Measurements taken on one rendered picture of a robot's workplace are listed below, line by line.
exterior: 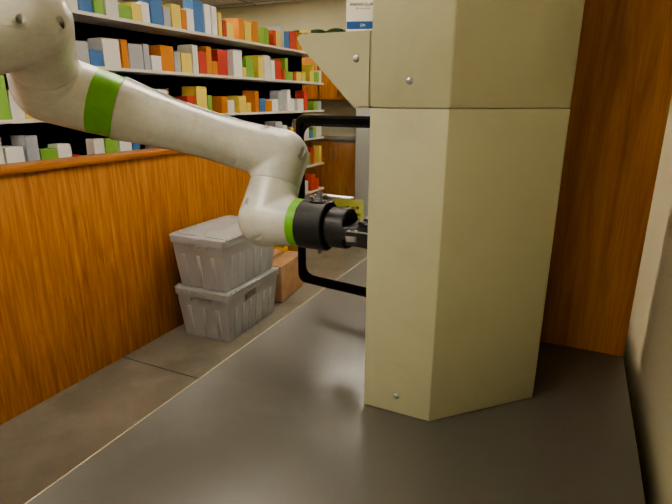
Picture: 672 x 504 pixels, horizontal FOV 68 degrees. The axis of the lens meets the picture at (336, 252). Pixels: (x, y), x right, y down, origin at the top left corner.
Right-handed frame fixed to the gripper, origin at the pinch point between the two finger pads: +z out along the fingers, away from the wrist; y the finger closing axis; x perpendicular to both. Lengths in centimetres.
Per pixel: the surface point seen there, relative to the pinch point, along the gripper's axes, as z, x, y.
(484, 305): 9.2, 7.3, -7.9
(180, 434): -29, 26, -33
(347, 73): -11.2, -25.9, -14.0
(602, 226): 24.9, 0.1, 23.2
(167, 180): -203, 24, 149
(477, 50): 5.8, -28.5, -11.4
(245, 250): -157, 66, 161
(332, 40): -13.5, -30.2, -14.0
